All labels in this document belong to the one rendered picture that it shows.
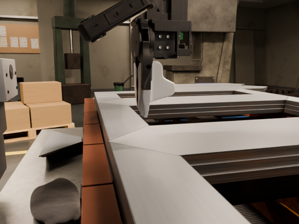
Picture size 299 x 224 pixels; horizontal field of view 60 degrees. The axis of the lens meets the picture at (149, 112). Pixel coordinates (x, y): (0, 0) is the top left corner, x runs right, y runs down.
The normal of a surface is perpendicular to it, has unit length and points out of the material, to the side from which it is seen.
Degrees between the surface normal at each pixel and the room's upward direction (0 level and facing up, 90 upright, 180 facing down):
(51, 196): 6
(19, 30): 90
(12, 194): 0
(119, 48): 90
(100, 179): 0
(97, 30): 90
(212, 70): 90
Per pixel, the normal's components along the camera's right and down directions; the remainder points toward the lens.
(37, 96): 0.53, 0.15
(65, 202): -0.03, -0.98
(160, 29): 0.24, 0.18
